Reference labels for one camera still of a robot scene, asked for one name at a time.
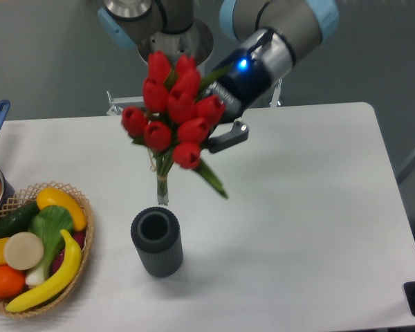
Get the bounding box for yellow squash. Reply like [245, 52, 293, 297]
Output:
[36, 187, 87, 232]

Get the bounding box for woven wicker basket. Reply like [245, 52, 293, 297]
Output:
[0, 181, 94, 319]

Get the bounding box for dark grey ribbed vase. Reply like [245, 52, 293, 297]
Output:
[130, 207, 183, 277]

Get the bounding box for dark red vegetable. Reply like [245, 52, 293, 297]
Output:
[50, 230, 86, 275]

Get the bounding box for green bok choy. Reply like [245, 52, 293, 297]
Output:
[26, 205, 73, 288]

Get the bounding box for green cucumber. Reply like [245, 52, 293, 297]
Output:
[0, 201, 39, 239]

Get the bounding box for red tulip bouquet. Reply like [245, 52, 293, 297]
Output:
[121, 51, 229, 205]

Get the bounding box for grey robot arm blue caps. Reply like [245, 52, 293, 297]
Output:
[98, 1, 339, 153]

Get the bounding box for beige round slice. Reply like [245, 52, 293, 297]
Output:
[3, 232, 44, 270]

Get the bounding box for orange fruit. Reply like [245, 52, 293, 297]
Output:
[0, 265, 26, 299]

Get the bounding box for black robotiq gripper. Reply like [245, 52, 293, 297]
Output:
[204, 48, 272, 154]

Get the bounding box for yellow banana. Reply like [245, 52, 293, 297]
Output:
[6, 230, 82, 313]

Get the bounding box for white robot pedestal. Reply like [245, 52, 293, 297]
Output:
[138, 18, 214, 73]

